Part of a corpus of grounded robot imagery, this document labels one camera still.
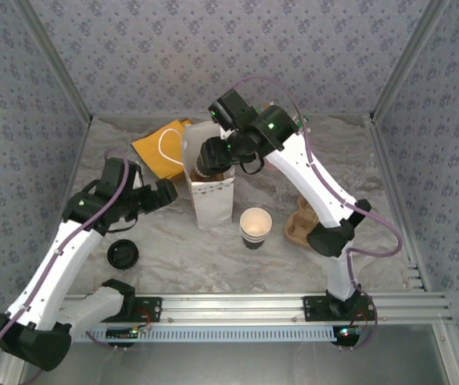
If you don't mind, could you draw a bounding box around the white paper takeout bag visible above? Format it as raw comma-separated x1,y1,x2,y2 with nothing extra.
159,122,237,229

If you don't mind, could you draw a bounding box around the aluminium mounting rail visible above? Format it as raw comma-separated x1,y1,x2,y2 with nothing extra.
15,291,454,326

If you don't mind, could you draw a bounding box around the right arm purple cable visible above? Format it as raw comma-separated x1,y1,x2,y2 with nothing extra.
229,75,404,351

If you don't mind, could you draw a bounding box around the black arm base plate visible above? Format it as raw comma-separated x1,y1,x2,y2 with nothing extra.
127,295,163,322
303,295,377,322

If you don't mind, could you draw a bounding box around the orange paper napkin stack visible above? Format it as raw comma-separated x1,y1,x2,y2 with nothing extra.
131,119,195,181

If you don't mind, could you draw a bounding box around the right gripper thin black cable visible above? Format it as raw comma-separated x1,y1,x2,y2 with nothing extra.
239,154,266,176

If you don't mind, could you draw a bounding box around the left gripper thin black cable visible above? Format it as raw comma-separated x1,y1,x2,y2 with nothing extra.
104,216,139,234

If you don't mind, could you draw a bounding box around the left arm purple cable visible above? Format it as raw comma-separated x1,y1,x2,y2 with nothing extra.
0,148,142,385

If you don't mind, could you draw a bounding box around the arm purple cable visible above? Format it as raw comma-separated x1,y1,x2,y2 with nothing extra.
229,75,404,351
0,148,142,385

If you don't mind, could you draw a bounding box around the aluminium frame leg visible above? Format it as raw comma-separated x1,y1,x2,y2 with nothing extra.
0,324,34,385
432,324,459,385

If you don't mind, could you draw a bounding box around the aluminium frame post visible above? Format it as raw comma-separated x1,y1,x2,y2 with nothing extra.
12,0,94,124
368,0,452,124

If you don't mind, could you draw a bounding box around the grey metal shelf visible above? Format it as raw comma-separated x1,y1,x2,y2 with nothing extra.
24,340,447,385

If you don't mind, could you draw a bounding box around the slotted blue-white cable duct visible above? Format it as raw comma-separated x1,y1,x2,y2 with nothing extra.
72,325,339,343

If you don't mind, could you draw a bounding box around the gripper thin black cable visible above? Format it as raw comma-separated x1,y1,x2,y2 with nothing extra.
104,216,139,234
239,154,266,176

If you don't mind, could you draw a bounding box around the stack of paper cups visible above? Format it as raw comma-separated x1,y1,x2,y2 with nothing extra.
239,207,274,251

